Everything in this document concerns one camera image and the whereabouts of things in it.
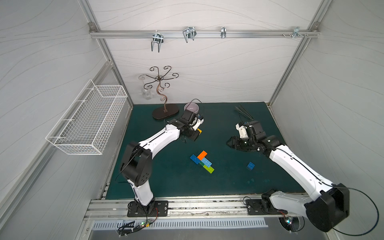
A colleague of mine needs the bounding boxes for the small blue lego brick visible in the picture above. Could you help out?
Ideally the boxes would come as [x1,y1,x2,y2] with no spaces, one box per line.
[247,162,255,170]

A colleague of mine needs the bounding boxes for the orange lego brick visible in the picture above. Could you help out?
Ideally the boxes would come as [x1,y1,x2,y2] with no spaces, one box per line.
[197,151,208,161]

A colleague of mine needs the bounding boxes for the light blue lego brick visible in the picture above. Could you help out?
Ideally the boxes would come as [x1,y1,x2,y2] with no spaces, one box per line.
[201,158,212,168]

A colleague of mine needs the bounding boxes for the lime green lego brick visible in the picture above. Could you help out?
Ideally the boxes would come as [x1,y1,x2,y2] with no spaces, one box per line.
[203,165,215,174]

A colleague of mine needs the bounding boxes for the dark blue lego brick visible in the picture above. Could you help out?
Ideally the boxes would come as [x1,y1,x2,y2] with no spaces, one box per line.
[190,155,201,165]

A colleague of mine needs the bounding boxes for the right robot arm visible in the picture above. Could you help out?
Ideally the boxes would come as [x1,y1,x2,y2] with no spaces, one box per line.
[226,121,352,233]

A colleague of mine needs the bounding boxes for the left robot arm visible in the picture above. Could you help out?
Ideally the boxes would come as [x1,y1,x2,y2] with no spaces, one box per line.
[119,110,204,208]

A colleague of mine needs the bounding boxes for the pink bowl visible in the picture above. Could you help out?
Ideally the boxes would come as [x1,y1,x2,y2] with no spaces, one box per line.
[184,103,200,114]

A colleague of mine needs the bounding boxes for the brown metal jewelry stand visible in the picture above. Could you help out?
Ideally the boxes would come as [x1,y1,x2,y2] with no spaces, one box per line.
[139,66,179,120]

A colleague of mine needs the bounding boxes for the black tongs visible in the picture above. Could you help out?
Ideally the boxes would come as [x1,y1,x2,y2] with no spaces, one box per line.
[235,104,254,121]

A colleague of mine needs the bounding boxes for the small glass bottle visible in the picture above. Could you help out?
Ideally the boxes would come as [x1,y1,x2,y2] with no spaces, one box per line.
[138,75,154,100]

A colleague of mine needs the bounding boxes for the right round controller board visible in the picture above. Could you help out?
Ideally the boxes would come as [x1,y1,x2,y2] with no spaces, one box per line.
[279,217,302,233]

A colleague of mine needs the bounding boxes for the metal hook clamp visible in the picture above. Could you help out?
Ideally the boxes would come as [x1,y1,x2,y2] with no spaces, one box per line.
[151,33,164,53]
[221,27,227,39]
[282,27,309,39]
[182,27,197,43]

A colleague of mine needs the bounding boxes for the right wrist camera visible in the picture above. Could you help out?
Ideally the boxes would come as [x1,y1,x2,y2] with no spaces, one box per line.
[236,124,249,140]

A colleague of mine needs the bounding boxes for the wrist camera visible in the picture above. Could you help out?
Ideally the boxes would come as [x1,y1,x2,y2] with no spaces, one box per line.
[236,124,249,140]
[193,115,204,131]

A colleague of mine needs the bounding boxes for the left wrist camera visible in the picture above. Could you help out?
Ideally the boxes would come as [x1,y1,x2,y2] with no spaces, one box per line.
[193,115,204,131]

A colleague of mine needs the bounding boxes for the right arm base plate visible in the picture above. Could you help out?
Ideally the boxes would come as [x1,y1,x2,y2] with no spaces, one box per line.
[243,198,288,216]

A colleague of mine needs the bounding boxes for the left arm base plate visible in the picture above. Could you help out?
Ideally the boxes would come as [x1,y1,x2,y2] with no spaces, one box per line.
[127,201,169,218]

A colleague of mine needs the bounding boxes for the white wire basket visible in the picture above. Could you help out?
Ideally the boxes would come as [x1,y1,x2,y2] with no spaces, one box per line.
[46,80,128,155]

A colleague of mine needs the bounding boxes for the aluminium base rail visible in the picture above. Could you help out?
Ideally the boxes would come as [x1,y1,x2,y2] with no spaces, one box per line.
[84,194,311,221]

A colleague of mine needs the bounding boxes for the aluminium crossbar rail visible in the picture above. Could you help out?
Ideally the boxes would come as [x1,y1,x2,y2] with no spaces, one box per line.
[90,29,321,40]

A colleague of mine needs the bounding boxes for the white vented cable duct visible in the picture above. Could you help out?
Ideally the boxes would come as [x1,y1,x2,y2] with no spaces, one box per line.
[92,218,268,231]

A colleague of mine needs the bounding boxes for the left controller board with cables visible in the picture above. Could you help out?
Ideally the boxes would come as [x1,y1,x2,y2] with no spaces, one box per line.
[117,221,152,237]

